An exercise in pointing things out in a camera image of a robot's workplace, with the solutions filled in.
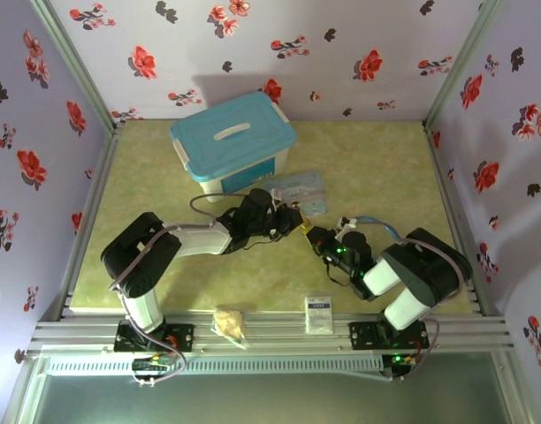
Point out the aluminium front rail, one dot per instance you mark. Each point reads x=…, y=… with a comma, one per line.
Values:
x=275, y=340

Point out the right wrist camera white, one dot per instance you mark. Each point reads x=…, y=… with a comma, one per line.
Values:
x=346, y=223

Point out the cartoon print tin box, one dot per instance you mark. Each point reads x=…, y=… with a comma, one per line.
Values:
x=308, y=190

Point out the aluminium frame post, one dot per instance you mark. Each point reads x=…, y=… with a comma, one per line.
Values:
x=465, y=57
x=71, y=57

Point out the blue stethoscope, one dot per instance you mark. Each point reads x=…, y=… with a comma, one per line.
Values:
x=387, y=226

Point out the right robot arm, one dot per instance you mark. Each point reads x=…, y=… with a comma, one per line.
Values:
x=429, y=269

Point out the blue lidded storage box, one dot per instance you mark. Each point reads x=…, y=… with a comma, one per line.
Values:
x=230, y=141

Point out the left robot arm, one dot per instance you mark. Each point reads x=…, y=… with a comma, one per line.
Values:
x=133, y=260

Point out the beige snack bag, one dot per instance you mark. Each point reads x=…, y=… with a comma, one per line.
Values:
x=230, y=324

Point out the aluminium side rail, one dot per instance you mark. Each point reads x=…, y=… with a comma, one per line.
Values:
x=100, y=176
x=451, y=199

